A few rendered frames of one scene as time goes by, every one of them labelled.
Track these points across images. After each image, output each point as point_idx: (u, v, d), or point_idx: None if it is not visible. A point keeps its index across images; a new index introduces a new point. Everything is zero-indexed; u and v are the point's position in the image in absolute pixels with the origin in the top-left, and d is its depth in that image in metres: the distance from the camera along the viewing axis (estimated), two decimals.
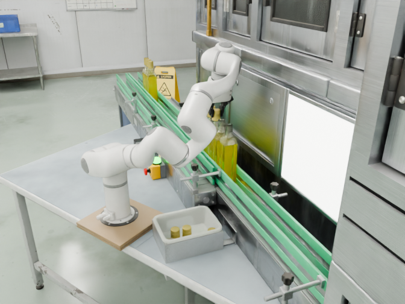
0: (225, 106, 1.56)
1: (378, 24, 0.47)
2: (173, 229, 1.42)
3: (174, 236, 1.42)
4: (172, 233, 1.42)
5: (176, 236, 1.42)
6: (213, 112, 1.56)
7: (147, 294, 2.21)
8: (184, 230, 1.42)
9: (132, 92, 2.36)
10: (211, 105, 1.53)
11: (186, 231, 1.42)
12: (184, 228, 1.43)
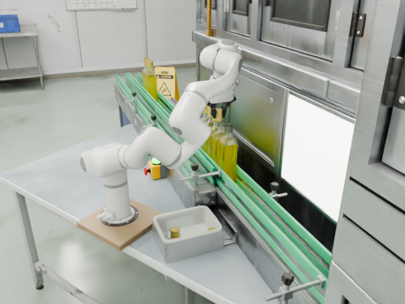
0: (227, 106, 1.50)
1: (378, 24, 0.47)
2: (173, 229, 1.42)
3: (174, 236, 1.42)
4: (172, 233, 1.42)
5: (176, 236, 1.42)
6: (215, 113, 1.49)
7: (147, 294, 2.21)
8: (222, 111, 1.51)
9: (132, 92, 2.36)
10: (213, 105, 1.47)
11: (222, 111, 1.52)
12: (221, 110, 1.50)
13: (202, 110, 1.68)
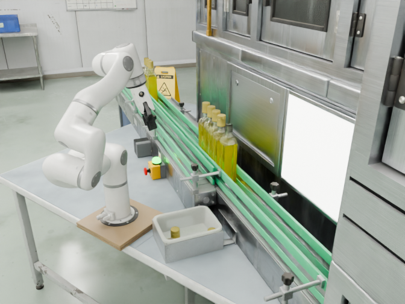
0: (146, 119, 1.35)
1: (378, 24, 0.47)
2: (173, 229, 1.42)
3: (174, 236, 1.42)
4: (172, 233, 1.42)
5: (176, 236, 1.42)
6: (143, 119, 1.41)
7: (147, 294, 2.21)
8: (225, 116, 1.52)
9: None
10: None
11: (225, 117, 1.53)
12: (224, 115, 1.52)
13: (202, 110, 1.68)
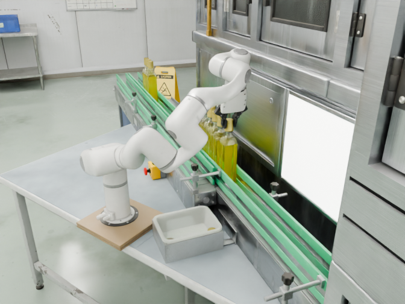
0: (238, 116, 1.46)
1: (378, 24, 0.47)
2: (229, 119, 1.47)
3: (233, 124, 1.49)
4: (232, 123, 1.47)
5: (232, 124, 1.49)
6: (226, 123, 1.46)
7: (147, 294, 2.21)
8: None
9: (132, 92, 2.36)
10: (223, 116, 1.44)
11: None
12: None
13: None
